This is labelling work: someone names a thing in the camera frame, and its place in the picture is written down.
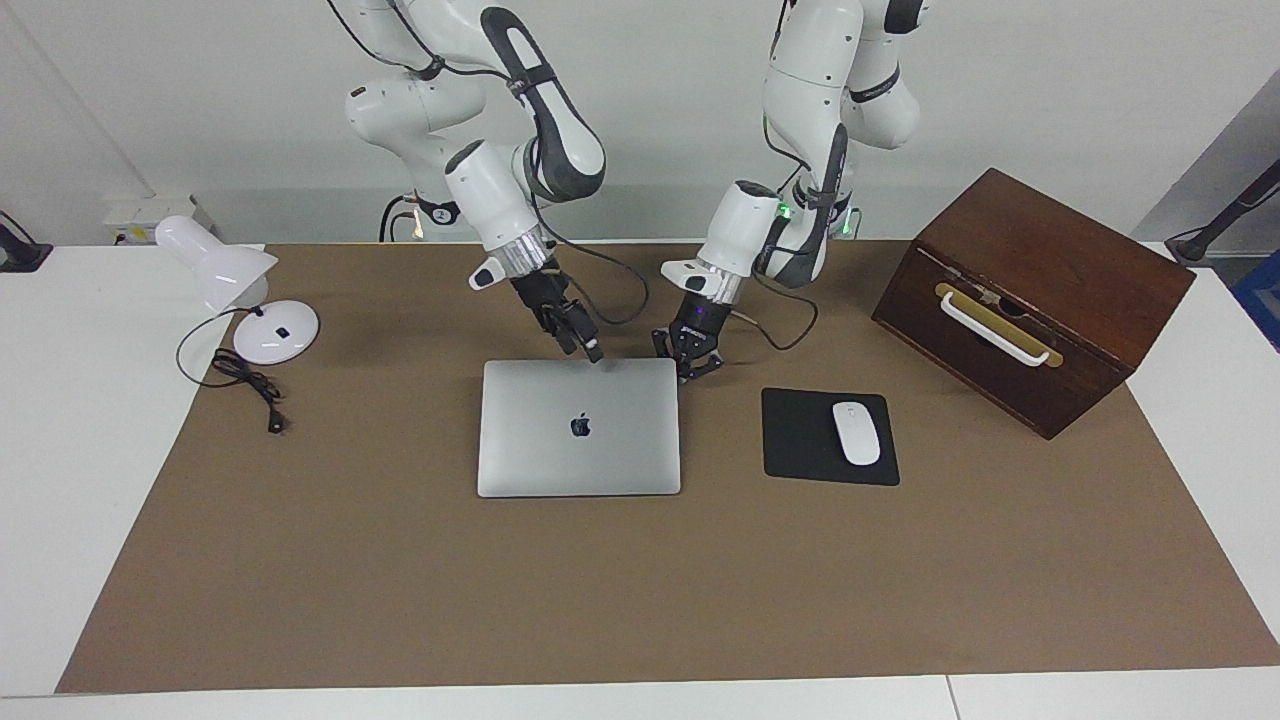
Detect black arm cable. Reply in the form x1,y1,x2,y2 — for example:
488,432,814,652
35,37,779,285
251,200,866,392
728,110,821,353
325,0,651,327

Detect brown table mat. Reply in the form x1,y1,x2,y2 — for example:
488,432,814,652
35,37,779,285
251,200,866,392
55,240,1280,694

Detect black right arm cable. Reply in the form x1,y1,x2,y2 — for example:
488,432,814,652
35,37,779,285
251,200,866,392
325,0,651,327

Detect blue crate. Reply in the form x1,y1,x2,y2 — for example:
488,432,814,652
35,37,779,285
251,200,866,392
1232,250,1280,353

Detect white socket box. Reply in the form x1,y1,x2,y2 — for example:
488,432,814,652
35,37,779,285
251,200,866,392
103,193,216,246

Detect black right base cables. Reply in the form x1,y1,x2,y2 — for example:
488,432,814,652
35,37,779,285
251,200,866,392
378,193,426,243

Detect black lamp power cable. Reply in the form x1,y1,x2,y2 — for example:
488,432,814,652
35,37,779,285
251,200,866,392
176,305,289,435

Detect white computer mouse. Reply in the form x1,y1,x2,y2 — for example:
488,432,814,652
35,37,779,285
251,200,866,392
832,401,882,467

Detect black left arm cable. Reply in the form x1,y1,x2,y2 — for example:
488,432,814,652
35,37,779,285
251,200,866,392
728,110,821,353

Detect black stand foot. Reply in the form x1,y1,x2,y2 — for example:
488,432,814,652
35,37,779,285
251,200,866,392
0,210,53,273

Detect black mouse pad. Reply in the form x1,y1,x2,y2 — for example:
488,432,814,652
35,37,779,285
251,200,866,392
761,387,901,488

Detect dark brown wooden box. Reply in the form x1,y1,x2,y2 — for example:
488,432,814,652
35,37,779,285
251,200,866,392
871,167,1198,441

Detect silver laptop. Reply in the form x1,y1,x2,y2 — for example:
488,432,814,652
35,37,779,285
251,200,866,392
476,358,683,499

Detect white desk lamp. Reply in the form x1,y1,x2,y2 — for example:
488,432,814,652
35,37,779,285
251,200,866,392
153,215,321,365

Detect black tripod leg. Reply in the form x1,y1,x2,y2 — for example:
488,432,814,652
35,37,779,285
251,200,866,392
1165,158,1280,266

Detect white box handle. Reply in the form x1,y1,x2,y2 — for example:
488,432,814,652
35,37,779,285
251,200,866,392
940,290,1053,368

